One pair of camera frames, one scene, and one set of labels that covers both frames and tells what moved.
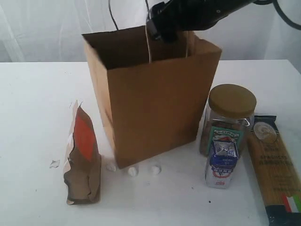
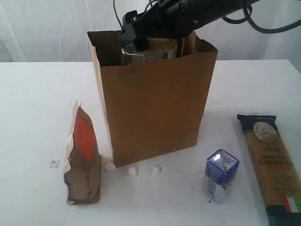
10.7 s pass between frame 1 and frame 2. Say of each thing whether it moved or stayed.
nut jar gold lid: moved
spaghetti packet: stayed
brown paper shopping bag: stayed
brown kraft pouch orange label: stayed
